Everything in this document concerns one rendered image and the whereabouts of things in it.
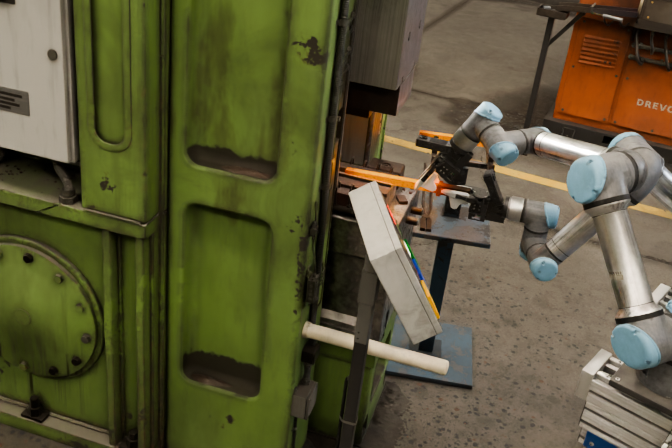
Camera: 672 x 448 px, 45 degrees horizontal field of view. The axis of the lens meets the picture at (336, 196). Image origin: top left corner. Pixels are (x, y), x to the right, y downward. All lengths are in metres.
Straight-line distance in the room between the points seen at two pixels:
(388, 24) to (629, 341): 1.03
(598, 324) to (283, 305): 1.97
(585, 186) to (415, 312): 0.53
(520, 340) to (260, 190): 1.83
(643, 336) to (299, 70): 1.06
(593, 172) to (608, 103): 3.95
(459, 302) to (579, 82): 2.55
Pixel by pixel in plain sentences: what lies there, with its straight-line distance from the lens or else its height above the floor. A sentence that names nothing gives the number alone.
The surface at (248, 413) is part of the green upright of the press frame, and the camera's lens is 2.73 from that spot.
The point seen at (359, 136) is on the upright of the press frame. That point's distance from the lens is 2.84.
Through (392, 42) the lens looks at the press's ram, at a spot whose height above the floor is 1.50.
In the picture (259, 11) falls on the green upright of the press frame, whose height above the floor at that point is 1.58.
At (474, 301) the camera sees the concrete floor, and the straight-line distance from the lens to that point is 3.94.
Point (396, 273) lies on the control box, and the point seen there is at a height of 1.13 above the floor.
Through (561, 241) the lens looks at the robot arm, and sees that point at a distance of 2.47.
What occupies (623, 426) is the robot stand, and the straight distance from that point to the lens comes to 2.40.
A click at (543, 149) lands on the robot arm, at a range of 2.43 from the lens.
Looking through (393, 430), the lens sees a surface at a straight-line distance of 3.16.
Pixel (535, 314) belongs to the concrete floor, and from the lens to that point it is 3.96.
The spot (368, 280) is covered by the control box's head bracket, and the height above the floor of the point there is 1.00.
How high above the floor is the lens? 2.14
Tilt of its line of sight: 27 degrees down
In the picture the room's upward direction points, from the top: 7 degrees clockwise
